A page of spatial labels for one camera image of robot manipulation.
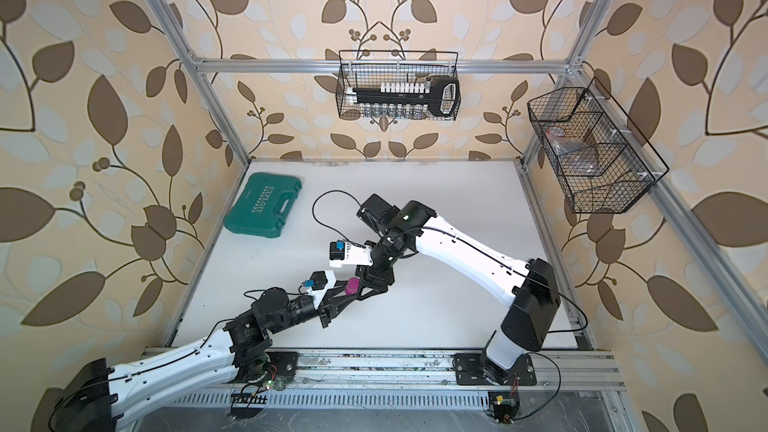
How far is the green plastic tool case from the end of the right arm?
0.50m

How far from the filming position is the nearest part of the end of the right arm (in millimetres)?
610

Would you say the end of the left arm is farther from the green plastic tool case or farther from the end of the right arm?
the green plastic tool case

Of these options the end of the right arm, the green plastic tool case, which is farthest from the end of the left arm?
the green plastic tool case

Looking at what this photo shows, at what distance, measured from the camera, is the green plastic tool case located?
99 cm
